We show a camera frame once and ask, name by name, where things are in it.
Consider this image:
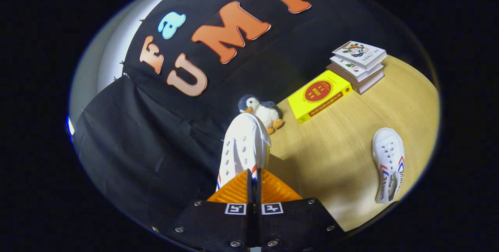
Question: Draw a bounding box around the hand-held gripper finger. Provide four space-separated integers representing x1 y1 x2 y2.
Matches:
255 168 345 252
172 168 254 252

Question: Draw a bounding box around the white canvas shoe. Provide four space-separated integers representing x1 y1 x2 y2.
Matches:
216 113 271 192
372 128 405 204

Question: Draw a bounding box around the grey white penguin plush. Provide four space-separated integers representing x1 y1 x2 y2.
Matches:
238 94 284 135

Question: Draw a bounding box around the yellow book with red circle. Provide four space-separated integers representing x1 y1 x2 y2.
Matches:
287 69 354 124

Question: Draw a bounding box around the brown cover book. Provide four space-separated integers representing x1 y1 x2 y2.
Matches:
326 63 385 94

